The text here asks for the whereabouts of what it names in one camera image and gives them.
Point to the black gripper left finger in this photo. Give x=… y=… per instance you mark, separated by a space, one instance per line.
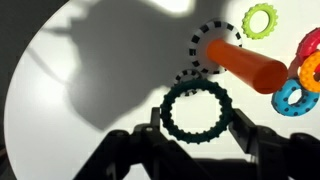
x=140 y=153

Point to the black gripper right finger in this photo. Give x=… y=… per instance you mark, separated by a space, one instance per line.
x=266 y=146

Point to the orange stacking post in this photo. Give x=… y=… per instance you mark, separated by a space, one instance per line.
x=246 y=65

